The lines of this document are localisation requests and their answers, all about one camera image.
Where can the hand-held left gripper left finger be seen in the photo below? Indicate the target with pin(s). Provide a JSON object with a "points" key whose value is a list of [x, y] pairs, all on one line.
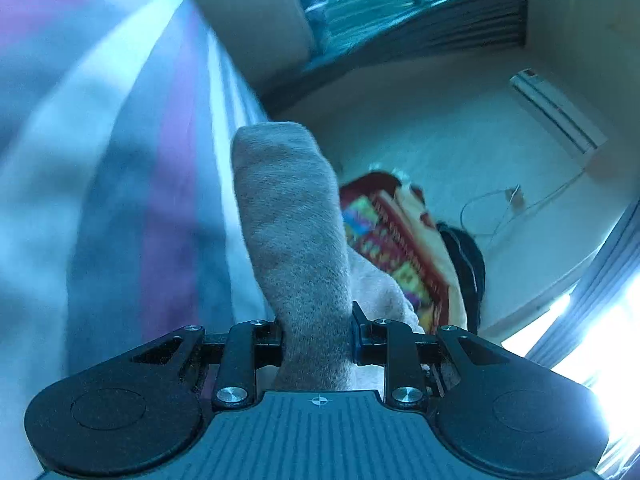
{"points": [[267, 344]]}

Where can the colourful printed blanket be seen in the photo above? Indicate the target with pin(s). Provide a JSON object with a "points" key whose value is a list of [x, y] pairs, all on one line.
{"points": [[395, 245]]}

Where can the white air conditioner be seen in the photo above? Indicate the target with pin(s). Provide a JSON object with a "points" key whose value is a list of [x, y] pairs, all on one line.
{"points": [[557, 107]]}

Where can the grey fuzzy sock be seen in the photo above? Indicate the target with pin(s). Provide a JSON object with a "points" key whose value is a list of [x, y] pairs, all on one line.
{"points": [[295, 240]]}

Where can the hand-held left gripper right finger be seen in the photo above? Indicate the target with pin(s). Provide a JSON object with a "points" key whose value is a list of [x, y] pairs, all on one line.
{"points": [[358, 332]]}

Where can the striped bed sheet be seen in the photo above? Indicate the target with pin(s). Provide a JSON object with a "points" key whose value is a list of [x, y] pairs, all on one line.
{"points": [[100, 160]]}

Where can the grey striped curtain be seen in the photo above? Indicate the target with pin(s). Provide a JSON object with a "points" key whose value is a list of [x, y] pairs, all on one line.
{"points": [[595, 285]]}

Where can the bright window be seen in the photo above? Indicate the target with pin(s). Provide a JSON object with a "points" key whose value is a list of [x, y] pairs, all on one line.
{"points": [[610, 360]]}

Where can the black cloth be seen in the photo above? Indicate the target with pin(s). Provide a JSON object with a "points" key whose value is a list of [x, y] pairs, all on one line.
{"points": [[467, 265]]}

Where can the window with dark curtain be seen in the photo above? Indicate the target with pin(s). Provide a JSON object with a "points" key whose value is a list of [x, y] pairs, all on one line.
{"points": [[380, 0]]}

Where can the wall plug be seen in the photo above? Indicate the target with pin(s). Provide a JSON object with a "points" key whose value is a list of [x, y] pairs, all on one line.
{"points": [[514, 195]]}

